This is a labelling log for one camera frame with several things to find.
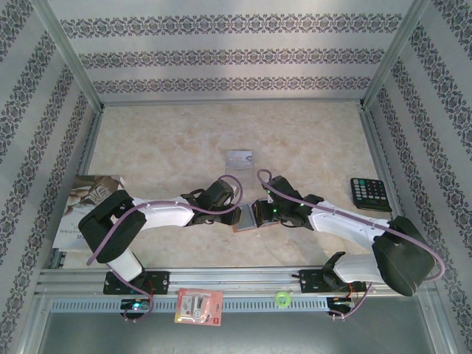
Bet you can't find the clear acrylic card stand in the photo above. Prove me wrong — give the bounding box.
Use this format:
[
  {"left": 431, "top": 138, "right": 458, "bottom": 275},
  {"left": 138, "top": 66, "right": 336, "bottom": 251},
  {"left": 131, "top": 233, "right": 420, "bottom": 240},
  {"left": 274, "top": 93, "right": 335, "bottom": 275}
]
[{"left": 223, "top": 149, "right": 257, "bottom": 189}]

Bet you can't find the silver white credit card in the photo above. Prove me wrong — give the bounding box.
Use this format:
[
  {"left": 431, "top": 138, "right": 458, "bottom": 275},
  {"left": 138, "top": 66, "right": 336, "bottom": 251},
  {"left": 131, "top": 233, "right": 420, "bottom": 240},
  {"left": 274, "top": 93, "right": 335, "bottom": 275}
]
[{"left": 226, "top": 149, "right": 256, "bottom": 169}]

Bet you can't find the black calculator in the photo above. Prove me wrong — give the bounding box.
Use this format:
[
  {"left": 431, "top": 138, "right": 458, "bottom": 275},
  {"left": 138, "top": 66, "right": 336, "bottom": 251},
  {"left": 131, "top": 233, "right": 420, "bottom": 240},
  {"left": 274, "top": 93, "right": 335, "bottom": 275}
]
[{"left": 350, "top": 177, "right": 392, "bottom": 213}]

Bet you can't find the red blister pack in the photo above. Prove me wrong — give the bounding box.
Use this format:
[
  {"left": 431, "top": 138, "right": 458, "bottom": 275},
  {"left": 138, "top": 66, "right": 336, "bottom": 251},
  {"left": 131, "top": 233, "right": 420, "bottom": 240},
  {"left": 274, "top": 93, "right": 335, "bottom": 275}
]
[{"left": 173, "top": 288, "right": 225, "bottom": 326}]

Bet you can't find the left circuit board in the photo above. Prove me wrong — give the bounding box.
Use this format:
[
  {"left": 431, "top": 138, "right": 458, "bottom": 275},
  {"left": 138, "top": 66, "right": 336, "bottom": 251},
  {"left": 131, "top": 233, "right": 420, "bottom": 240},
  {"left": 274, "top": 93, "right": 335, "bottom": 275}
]
[{"left": 120, "top": 298, "right": 152, "bottom": 311}]

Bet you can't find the book with bread cover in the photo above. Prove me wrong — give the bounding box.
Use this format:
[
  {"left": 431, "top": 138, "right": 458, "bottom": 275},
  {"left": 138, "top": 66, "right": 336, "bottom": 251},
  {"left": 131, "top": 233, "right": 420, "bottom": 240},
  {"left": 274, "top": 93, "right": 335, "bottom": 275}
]
[{"left": 52, "top": 174, "right": 125, "bottom": 250}]

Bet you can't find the aluminium mounting rail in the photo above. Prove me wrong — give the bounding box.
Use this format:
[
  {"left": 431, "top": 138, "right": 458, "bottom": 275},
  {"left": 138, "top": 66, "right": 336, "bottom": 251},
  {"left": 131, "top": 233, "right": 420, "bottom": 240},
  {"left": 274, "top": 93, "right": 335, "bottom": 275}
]
[{"left": 35, "top": 267, "right": 432, "bottom": 296}]

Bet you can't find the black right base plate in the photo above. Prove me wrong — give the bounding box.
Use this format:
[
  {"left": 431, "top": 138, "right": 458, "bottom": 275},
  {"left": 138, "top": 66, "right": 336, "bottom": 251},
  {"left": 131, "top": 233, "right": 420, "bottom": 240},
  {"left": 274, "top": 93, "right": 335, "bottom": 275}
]
[{"left": 298, "top": 268, "right": 373, "bottom": 295}]

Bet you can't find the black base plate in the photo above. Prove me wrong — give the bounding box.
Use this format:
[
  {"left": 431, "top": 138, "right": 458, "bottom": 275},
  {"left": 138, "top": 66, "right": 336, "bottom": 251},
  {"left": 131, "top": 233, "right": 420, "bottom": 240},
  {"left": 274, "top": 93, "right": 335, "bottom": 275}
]
[
  {"left": 103, "top": 270, "right": 171, "bottom": 296},
  {"left": 298, "top": 268, "right": 373, "bottom": 295}
]

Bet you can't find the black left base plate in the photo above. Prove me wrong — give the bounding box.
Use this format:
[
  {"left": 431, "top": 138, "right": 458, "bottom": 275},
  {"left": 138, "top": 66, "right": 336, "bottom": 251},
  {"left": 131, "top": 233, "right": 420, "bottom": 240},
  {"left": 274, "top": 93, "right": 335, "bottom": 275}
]
[{"left": 103, "top": 270, "right": 171, "bottom": 296}]

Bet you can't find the grey slotted cable duct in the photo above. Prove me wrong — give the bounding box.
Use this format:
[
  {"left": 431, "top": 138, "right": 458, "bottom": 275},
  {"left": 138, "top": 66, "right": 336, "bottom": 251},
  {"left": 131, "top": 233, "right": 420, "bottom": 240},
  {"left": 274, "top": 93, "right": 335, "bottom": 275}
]
[{"left": 49, "top": 296, "right": 329, "bottom": 313}]

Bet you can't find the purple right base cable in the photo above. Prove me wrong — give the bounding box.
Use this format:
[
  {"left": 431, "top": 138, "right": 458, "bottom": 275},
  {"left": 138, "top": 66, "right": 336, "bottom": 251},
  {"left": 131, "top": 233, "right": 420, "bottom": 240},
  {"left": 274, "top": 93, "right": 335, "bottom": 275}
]
[{"left": 330, "top": 274, "right": 373, "bottom": 321}]

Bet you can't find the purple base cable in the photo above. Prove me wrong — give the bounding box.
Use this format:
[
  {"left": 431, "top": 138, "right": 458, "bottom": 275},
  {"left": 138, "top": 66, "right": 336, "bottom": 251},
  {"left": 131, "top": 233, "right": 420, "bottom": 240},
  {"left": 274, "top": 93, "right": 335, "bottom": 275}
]
[
  {"left": 108, "top": 282, "right": 158, "bottom": 324},
  {"left": 330, "top": 274, "right": 373, "bottom": 321}
]

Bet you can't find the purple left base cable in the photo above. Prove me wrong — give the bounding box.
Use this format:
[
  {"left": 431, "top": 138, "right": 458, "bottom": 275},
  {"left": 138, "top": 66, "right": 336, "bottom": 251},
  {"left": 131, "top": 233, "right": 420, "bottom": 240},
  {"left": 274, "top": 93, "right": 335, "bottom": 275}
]
[{"left": 108, "top": 282, "right": 158, "bottom": 324}]

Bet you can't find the aluminium side rail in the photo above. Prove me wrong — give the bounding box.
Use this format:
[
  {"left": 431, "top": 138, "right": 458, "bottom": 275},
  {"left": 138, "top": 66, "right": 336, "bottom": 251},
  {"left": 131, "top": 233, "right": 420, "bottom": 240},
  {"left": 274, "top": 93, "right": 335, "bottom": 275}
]
[
  {"left": 357, "top": 105, "right": 432, "bottom": 268},
  {"left": 75, "top": 108, "right": 106, "bottom": 178}
]

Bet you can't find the aluminium back rail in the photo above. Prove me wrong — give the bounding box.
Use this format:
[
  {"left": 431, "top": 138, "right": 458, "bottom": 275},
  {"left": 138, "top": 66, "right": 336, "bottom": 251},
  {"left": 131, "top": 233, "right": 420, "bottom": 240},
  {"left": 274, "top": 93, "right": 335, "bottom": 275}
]
[{"left": 99, "top": 98, "right": 366, "bottom": 108}]

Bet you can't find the aluminium frame post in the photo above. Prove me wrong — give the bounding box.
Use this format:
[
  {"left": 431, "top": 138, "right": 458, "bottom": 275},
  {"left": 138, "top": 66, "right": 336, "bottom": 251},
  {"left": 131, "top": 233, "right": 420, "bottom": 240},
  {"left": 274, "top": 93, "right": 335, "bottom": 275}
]
[
  {"left": 359, "top": 0, "right": 433, "bottom": 111},
  {"left": 28, "top": 0, "right": 106, "bottom": 111}
]

